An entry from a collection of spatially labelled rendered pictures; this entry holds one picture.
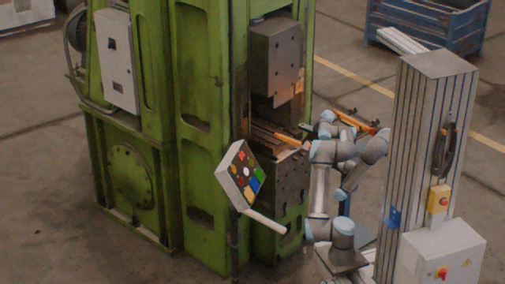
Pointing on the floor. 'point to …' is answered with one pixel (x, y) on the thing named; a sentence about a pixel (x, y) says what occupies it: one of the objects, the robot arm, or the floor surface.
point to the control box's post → (234, 243)
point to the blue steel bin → (432, 23)
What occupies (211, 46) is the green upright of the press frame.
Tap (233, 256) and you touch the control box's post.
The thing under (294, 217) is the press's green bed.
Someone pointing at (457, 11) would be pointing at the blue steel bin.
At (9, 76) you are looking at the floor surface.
